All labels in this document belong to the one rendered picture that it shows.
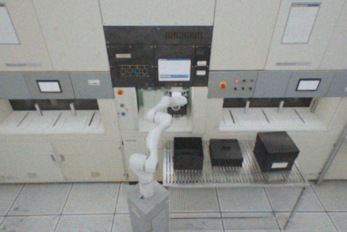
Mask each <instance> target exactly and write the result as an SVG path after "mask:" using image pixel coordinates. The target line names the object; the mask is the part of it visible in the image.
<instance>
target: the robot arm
mask: <svg viewBox="0 0 347 232"><path fill-rule="evenodd" d="M169 95H171V97H169V96H163V97H162V98H161V100H160V101H159V103H158V105H157V106H155V107H154V108H151V110H149V111H148V112H147V114H146V118H147V120H148V121H149V122H151V123H158V124H159V125H158V126H157V127H155V128H153V129H151V130H150V132H149V133H148V136H147V139H146V147H147V149H148V150H149V151H150V155H143V154H141V153H134V154H132V156H130V158H129V165H130V168H131V169H132V171H134V173H135V174H136V175H137V176H138V181H139V187H138V189H137V191H136V197H137V198H138V200H140V201H141V202H143V203H146V202H152V201H154V200H155V199H156V198H157V197H158V193H159V192H158V188H157V187H156V186H155V185H154V176H153V173H154V172H156V171H157V170H158V168H159V160H158V155H157V147H158V142H159V139H160V137H161V134H162V133H163V132H164V131H165V130H166V129H168V128H170V127H171V125H172V123H173V118H172V116H171V115H170V114H167V113H163V112H160V111H162V110H165V109H166V108H167V107H171V108H172V109H173V110H176V111H177V110H179V109H180V106H182V105H185V104H186V103H187V99H186V97H184V96H182V95H184V93H182V92H170V93H169Z"/></svg>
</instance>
